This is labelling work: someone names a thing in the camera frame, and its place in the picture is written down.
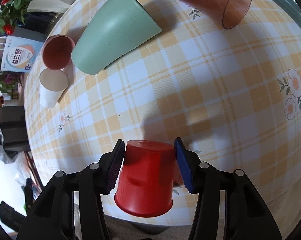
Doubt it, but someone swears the light blue probiotic box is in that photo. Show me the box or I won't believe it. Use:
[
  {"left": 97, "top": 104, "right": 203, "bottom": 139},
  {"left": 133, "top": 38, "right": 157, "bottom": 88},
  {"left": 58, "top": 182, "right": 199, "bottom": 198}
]
[{"left": 1, "top": 36, "right": 44, "bottom": 73}]

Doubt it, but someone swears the red rose bouquet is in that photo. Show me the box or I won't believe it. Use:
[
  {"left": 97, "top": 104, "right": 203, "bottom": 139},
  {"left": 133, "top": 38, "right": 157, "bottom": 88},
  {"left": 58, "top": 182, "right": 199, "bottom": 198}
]
[{"left": 0, "top": 0, "right": 33, "bottom": 35}]

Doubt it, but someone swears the red plastic cup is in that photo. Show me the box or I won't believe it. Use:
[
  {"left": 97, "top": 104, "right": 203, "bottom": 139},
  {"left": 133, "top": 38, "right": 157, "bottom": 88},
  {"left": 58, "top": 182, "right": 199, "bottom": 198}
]
[{"left": 114, "top": 140, "right": 176, "bottom": 218}]

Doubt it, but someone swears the yellow plaid tablecloth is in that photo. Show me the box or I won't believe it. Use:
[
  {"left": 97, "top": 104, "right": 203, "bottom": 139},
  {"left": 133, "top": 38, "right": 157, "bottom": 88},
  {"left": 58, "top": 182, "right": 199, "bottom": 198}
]
[{"left": 25, "top": 0, "right": 301, "bottom": 229}]

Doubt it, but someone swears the pink plastic cup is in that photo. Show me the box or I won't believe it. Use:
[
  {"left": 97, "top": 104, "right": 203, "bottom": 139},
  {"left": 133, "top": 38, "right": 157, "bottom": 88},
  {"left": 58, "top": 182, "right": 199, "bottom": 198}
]
[{"left": 42, "top": 35, "right": 75, "bottom": 70}]

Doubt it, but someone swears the white paper cup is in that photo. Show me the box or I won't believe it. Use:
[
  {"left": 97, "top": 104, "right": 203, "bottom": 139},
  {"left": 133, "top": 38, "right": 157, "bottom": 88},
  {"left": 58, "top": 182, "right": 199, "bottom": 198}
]
[{"left": 39, "top": 68, "right": 69, "bottom": 108}]

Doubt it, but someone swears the green plastic cup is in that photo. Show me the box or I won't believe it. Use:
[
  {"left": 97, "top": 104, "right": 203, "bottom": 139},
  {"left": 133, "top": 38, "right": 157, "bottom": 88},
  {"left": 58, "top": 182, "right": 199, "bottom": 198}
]
[{"left": 71, "top": 0, "right": 162, "bottom": 75}]

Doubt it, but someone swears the dark chair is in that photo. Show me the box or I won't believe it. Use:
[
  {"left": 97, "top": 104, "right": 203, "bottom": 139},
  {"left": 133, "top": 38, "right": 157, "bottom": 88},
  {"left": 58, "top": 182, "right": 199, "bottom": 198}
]
[{"left": 0, "top": 106, "right": 31, "bottom": 152}]

